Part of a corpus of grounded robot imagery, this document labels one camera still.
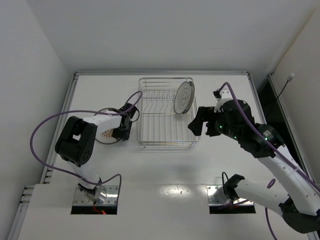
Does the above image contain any orange sunburst glass plate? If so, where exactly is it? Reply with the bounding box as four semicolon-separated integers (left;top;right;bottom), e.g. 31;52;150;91
95;107;121;145

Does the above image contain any clear plate black rim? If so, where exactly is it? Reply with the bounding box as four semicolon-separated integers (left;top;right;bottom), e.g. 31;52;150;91
174;81;191;114

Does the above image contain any dark green rimmed plate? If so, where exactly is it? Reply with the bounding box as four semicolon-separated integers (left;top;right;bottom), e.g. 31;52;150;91
183;81;195;114

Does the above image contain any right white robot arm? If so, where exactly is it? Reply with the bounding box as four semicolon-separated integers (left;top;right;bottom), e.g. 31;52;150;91
188;100;320;234

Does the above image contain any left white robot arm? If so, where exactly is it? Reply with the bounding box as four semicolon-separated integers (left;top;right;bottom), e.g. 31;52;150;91
55;103;139;197

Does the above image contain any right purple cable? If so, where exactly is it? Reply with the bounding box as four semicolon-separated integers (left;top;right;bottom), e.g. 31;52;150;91
212;81;320;240

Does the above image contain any purple cable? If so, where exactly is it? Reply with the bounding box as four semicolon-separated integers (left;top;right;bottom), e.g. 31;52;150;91
29;90;143;186
212;81;320;240

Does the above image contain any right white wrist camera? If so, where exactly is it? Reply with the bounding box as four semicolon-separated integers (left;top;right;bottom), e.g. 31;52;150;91
213;89;233;113

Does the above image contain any steel wire dish rack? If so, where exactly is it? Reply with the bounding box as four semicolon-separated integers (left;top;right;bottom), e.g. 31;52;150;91
136;77;200;149

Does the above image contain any left steel base plate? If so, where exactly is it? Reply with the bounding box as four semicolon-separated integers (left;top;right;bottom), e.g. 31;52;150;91
72;185;119;207

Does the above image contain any steel base plate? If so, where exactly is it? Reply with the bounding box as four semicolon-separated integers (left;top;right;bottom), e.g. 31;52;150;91
72;185;119;207
206;185;254;207

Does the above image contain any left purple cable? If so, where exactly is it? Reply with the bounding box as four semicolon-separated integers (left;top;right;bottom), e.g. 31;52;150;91
29;90;143;186

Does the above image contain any black wall cable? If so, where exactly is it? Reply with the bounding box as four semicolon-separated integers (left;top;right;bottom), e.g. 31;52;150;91
275;79;291;101

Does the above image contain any right steel base plate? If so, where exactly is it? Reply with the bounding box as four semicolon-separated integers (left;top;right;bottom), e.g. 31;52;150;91
206;185;254;207

